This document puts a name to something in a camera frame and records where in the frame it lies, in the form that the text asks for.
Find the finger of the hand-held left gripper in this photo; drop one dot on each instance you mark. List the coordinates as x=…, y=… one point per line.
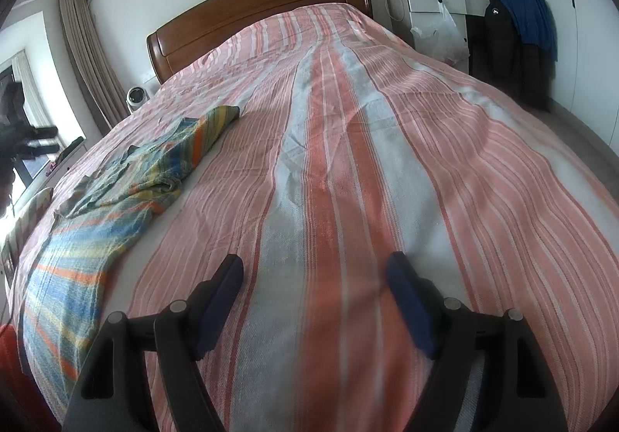
x=41, y=150
x=44, y=132

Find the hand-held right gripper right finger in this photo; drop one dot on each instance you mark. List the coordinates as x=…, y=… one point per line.
x=411, y=306

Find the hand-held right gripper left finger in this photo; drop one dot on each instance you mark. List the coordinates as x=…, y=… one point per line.
x=220, y=301

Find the striped knit sweater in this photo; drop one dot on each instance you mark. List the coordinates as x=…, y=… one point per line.
x=145, y=170

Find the dark clothes pile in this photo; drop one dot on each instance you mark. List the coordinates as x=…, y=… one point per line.
x=67, y=154

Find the white sheer curtain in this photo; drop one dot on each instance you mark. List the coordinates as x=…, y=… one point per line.
x=29, y=83

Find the striped pillow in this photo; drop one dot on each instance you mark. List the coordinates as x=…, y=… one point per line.
x=34, y=212

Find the brown curtain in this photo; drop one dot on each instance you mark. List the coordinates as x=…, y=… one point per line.
x=92, y=59

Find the white round fan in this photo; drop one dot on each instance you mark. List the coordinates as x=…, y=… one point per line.
x=138, y=99

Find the pink striped bedspread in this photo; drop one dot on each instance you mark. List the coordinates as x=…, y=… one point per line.
x=387, y=170

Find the orange fleece garment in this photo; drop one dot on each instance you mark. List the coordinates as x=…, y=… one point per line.
x=19, y=379

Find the wooden headboard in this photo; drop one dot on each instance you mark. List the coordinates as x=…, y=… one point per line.
x=251, y=11

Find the clear plastic bag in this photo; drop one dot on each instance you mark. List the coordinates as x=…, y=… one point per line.
x=442, y=37

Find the black jacket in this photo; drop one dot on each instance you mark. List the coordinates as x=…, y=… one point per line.
x=508, y=49

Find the white desk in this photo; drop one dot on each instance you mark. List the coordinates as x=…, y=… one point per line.
x=425, y=1

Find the blue garment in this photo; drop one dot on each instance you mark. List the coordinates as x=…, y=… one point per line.
x=527, y=11

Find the white wardrobe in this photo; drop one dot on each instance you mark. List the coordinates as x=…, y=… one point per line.
x=590, y=35

